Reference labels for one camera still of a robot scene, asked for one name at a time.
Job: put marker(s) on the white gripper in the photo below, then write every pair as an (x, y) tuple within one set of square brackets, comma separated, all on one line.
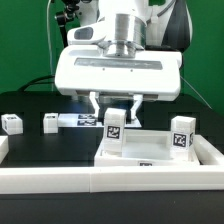
[(153, 74)]

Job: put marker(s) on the white square table top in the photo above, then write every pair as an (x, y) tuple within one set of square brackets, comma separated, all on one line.
[(146, 148)]

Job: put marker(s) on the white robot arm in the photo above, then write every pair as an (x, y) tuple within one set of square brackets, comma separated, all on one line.
[(125, 49)]

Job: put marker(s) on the white base marker plate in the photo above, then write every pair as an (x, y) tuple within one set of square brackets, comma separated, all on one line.
[(81, 120)]

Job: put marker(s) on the white u-shaped obstacle fence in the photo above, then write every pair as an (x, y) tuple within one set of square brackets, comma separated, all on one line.
[(209, 175)]

